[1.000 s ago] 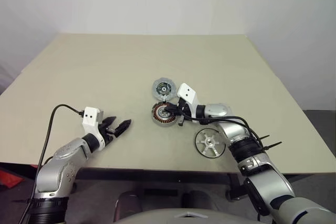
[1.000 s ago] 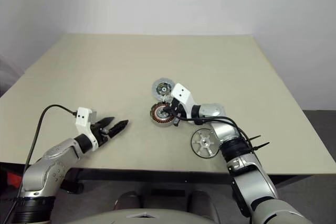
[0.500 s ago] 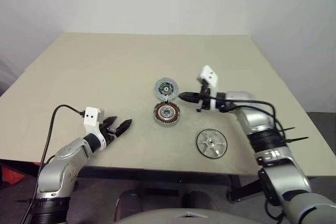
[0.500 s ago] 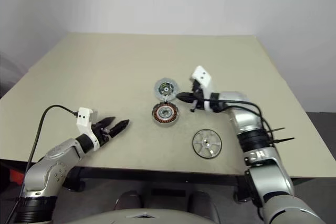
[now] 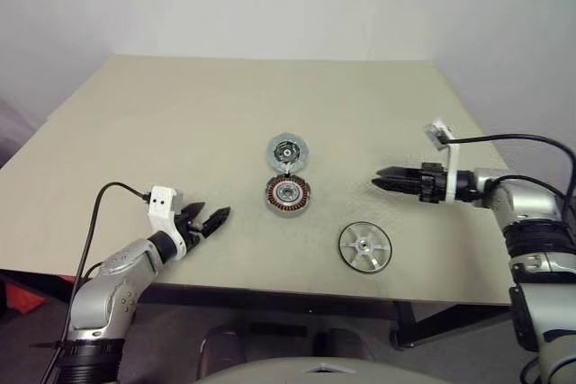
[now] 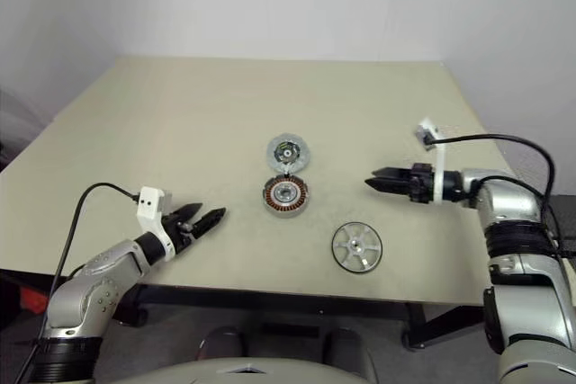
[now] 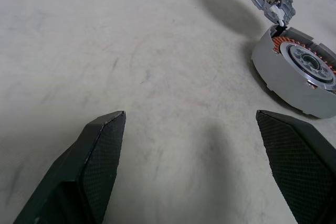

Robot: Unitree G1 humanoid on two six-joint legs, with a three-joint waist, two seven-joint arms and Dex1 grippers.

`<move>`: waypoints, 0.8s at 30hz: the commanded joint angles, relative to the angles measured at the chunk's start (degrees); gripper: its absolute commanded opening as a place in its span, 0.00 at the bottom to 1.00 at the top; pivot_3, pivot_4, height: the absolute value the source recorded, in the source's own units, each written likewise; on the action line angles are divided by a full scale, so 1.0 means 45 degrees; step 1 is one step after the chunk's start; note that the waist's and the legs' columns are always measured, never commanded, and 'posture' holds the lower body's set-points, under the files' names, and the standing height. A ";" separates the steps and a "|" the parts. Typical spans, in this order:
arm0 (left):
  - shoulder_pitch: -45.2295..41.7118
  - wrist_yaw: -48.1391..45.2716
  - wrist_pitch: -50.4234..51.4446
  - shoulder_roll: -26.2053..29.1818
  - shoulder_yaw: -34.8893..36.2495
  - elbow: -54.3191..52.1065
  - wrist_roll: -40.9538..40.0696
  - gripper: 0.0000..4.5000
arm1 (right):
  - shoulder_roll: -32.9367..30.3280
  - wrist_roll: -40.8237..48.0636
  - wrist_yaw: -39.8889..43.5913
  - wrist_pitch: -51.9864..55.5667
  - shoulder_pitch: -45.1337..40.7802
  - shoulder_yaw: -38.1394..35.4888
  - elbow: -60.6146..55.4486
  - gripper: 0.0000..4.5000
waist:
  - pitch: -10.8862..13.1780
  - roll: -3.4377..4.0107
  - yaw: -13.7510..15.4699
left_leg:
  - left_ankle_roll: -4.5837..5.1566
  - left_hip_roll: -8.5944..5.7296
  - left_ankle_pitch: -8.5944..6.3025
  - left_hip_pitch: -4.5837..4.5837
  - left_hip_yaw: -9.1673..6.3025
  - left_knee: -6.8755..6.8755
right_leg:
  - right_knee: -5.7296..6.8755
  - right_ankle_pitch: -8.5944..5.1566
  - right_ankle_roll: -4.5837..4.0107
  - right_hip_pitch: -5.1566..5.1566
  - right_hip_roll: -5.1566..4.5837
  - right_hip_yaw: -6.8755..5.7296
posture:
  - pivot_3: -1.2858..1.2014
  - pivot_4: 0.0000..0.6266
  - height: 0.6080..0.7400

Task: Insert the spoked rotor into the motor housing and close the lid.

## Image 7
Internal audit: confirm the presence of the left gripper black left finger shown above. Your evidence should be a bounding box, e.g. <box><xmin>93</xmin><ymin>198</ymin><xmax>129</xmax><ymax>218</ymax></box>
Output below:
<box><xmin>13</xmin><ymin>110</ymin><xmax>127</xmax><ymax>224</ymax></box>

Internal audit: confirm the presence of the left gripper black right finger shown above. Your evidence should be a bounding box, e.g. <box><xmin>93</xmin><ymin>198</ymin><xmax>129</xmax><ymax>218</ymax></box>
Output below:
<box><xmin>255</xmin><ymin>109</ymin><xmax>336</xmax><ymax>224</ymax></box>

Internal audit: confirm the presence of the grey round tape roll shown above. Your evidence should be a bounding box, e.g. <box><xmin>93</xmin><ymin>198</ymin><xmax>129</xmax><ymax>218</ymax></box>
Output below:
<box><xmin>251</xmin><ymin>24</ymin><xmax>336</xmax><ymax>119</ymax></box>

